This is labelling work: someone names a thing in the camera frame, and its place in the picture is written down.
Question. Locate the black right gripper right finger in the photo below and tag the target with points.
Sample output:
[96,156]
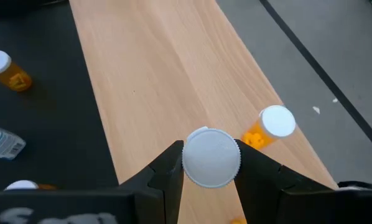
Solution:
[260,186]

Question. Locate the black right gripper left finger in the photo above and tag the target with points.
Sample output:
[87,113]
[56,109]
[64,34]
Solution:
[164,193]

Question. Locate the large orange pill bottle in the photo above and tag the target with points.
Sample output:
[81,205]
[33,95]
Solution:
[211,157]

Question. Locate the white pill bottle blue label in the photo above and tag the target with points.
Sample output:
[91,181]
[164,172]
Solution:
[4,143]

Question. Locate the medium orange pill bottle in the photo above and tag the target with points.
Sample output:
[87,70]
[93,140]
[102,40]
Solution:
[5,73]

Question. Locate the wooden shelf black metal legs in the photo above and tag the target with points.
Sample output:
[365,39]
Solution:
[161,77]

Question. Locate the white paper scrap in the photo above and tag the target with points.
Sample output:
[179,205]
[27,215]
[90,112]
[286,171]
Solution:
[316,109]
[334,100]

